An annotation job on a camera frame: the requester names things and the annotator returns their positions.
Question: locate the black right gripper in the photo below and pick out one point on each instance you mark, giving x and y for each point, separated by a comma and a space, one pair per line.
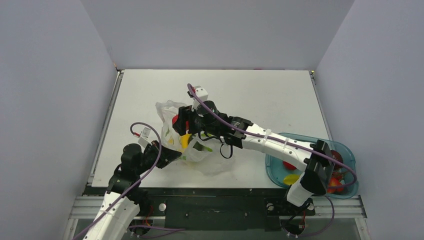
183, 118

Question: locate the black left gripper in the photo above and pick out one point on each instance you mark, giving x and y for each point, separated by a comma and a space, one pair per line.
167, 156

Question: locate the red fake fruit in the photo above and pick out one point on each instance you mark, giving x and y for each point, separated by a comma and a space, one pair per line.
180, 123

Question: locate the translucent plastic bag with prints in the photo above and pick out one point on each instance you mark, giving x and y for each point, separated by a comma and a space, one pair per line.
203, 153

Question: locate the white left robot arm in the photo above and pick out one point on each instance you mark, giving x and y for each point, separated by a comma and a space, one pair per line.
124, 199

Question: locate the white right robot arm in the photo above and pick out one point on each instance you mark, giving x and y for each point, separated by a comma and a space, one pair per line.
311, 158

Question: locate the yellow fake banana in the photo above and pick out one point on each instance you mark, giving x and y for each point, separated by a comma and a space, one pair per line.
185, 140

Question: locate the red fake tomato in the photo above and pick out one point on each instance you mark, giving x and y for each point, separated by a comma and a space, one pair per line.
288, 166

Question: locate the yellow fake mango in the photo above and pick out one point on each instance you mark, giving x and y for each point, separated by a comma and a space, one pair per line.
290, 179

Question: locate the dark red fake apple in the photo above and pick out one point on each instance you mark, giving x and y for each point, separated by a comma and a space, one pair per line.
337, 156

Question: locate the red fake strawberries bunch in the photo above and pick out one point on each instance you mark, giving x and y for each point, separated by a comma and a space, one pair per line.
336, 180

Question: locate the teal plastic tray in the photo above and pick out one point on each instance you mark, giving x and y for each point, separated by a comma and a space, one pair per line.
276, 171

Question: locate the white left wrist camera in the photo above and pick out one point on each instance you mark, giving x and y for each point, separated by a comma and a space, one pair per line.
144, 137

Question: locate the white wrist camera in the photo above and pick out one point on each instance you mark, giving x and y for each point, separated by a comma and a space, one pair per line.
144, 137
201, 93

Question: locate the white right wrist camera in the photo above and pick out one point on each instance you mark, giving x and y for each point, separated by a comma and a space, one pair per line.
201, 93

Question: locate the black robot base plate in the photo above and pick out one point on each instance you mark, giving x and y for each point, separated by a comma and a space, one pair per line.
220, 209

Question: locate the aluminium table edge rail left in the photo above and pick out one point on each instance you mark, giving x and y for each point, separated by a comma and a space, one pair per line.
105, 125

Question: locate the aluminium table edge rail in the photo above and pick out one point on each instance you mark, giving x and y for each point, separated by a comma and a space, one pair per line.
105, 125
314, 84

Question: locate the aluminium table edge rail right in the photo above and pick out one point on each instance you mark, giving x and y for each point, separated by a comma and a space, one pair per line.
314, 84

